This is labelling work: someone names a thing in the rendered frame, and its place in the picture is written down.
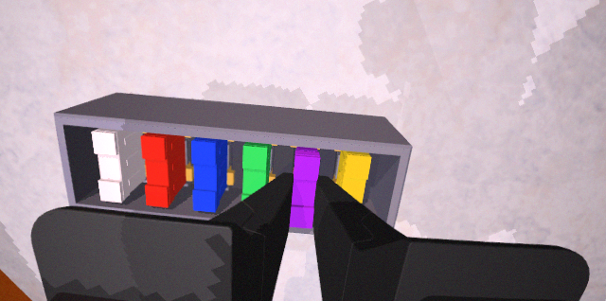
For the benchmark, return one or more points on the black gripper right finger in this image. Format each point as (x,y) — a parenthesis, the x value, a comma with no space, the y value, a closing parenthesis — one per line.
(362,258)

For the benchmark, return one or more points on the green blade fuse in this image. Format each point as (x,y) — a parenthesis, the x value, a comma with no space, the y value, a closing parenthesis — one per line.
(256,167)

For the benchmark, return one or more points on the violet blade fuse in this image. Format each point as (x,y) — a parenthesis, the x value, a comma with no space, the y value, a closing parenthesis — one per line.
(306,171)

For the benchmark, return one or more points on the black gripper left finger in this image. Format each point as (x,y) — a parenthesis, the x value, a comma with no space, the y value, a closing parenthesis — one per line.
(128,256)

